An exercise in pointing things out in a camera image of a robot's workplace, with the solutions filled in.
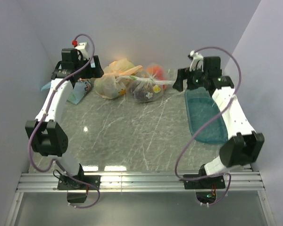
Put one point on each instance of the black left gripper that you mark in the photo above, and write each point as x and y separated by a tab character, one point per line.
95	72

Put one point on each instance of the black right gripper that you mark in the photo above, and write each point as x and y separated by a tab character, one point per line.
182	75

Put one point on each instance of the red fake pepper bunch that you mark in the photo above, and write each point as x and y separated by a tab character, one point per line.
156	71

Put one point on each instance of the clear lemon-print plastic bag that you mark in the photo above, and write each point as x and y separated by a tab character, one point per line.
157	87

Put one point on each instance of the dark red fake grapes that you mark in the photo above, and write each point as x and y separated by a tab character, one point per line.
140	93

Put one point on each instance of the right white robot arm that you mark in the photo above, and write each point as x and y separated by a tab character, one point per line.
244	143

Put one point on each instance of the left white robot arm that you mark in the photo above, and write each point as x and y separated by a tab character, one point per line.
45	134

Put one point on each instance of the orange tied plastic bag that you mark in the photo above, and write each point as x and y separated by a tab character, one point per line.
114	81

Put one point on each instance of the blue tied plastic bag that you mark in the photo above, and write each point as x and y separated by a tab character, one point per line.
80	89

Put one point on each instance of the teal plastic tray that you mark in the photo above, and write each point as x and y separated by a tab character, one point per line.
201	108

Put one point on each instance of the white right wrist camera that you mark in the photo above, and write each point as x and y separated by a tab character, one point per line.
196	60

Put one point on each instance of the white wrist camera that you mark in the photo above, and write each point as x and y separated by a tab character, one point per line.
83	47
196	60

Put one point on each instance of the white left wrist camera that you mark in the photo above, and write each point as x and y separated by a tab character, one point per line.
83	47

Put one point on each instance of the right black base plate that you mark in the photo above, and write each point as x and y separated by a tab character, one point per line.
190	183

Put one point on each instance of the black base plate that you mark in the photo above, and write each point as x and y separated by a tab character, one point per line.
190	183
66	183

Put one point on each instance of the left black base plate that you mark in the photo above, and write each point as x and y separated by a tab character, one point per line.
66	183

